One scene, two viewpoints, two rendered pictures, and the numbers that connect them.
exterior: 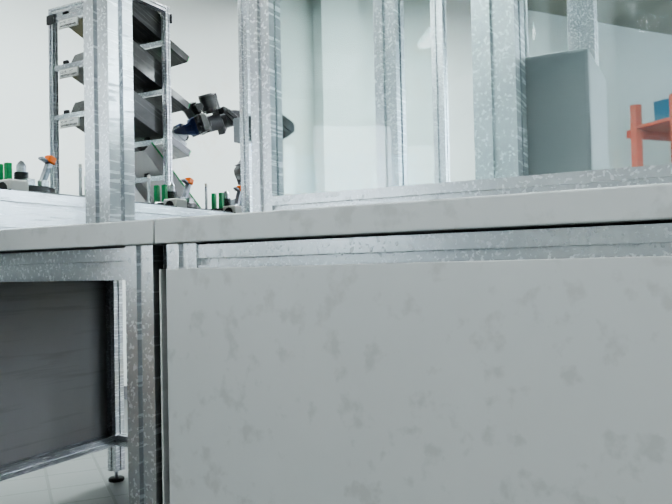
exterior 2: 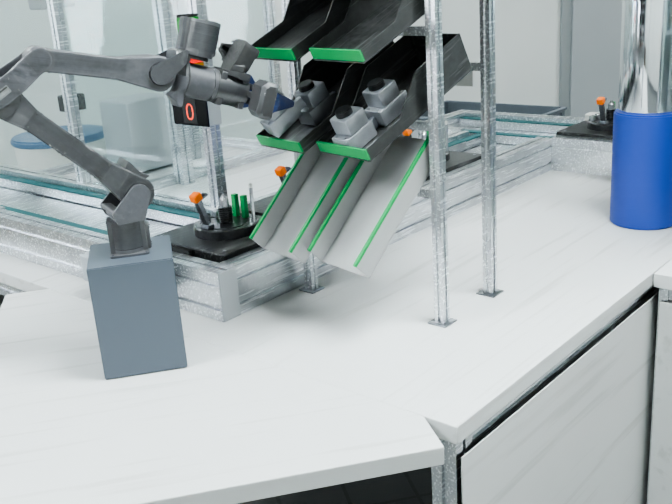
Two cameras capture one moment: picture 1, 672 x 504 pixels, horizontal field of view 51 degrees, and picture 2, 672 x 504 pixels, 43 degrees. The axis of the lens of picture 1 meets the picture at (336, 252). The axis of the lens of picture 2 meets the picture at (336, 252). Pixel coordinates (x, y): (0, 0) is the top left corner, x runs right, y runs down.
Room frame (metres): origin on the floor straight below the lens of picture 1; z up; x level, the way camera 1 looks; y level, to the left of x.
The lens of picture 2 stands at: (3.87, 0.99, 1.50)
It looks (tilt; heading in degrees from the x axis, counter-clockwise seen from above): 19 degrees down; 194
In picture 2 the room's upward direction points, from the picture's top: 4 degrees counter-clockwise
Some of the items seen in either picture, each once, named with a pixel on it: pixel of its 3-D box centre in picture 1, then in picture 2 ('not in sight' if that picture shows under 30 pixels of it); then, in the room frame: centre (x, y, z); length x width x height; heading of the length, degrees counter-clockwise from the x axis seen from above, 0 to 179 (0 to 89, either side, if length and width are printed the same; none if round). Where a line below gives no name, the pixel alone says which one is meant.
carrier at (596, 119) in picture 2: not in sight; (611, 113); (1.16, 1.22, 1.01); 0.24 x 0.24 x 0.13; 62
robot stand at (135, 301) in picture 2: not in sight; (138, 305); (2.60, 0.31, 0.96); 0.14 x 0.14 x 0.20; 25
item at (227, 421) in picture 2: not in sight; (175, 360); (2.58, 0.36, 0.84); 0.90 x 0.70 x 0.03; 25
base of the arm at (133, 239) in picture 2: not in sight; (128, 234); (2.60, 0.32, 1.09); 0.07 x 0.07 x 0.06; 25
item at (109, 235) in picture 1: (122, 255); (359, 230); (1.81, 0.55, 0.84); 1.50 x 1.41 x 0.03; 62
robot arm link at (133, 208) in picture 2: not in sight; (124, 199); (2.60, 0.32, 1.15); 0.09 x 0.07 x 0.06; 41
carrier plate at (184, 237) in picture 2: not in sight; (227, 234); (2.21, 0.34, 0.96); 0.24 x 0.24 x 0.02; 62
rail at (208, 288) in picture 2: not in sight; (97, 254); (2.21, 0.03, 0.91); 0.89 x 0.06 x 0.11; 62
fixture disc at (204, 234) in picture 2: not in sight; (226, 226); (2.21, 0.34, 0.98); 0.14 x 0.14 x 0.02
